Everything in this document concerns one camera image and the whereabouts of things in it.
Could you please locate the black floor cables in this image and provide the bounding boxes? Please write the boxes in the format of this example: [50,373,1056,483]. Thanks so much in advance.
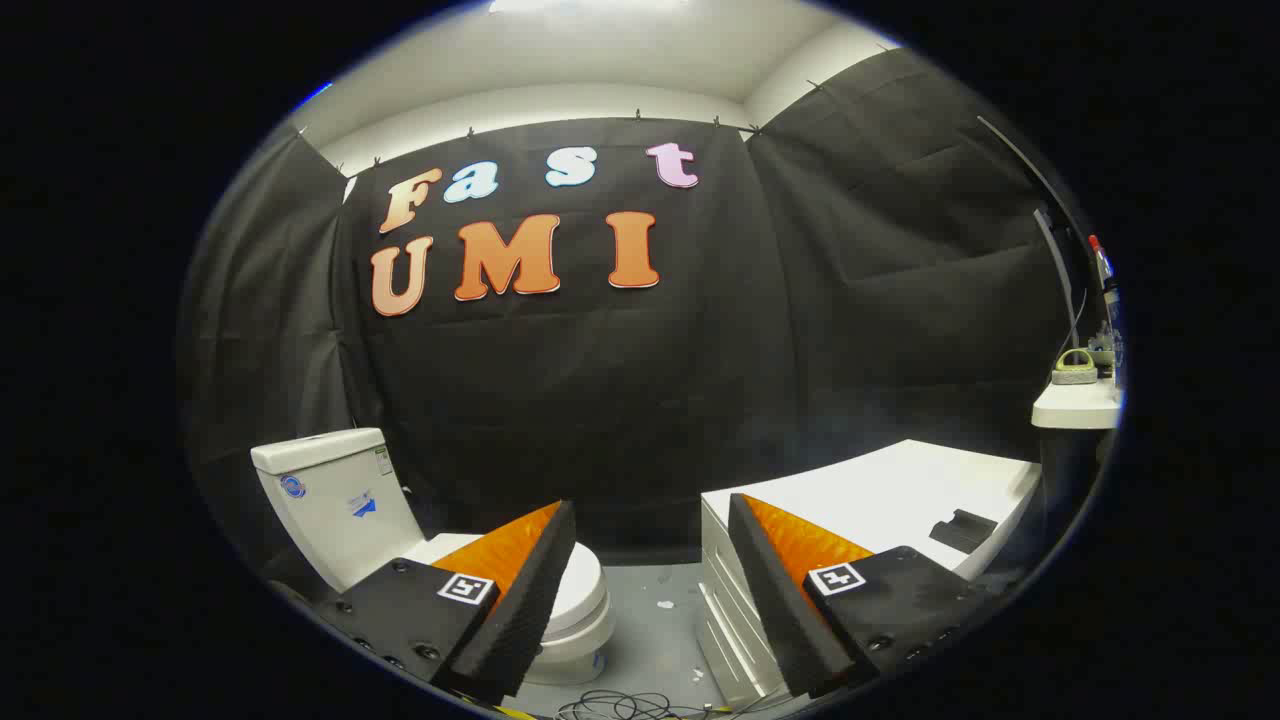
[555,690,791,720]

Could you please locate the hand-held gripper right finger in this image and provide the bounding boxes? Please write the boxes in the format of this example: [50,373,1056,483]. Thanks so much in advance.
[727,492,1001,699]

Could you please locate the white shelf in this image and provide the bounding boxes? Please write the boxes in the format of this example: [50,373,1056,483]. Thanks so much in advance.
[1031,378,1123,431]

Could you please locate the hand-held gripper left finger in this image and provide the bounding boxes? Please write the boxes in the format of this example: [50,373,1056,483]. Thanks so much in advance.
[318,500,579,707]

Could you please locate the white drawer cabinet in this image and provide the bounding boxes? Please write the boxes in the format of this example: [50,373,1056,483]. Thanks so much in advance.
[697,438,1043,706]

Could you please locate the white toilet lid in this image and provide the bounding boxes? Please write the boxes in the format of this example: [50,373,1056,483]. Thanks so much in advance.
[425,533,607,633]

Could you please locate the red capped bottle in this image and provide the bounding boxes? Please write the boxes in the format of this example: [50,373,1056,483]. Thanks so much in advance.
[1087,234,1119,296]

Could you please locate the black backdrop cloth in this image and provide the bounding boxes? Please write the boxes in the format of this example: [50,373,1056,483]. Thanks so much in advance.
[178,48,1091,563]

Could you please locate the flat black object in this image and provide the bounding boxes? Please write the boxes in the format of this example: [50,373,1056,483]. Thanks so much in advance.
[930,508,999,554]

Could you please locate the white toilet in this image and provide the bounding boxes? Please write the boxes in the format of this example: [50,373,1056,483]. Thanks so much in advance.
[250,428,616,687]

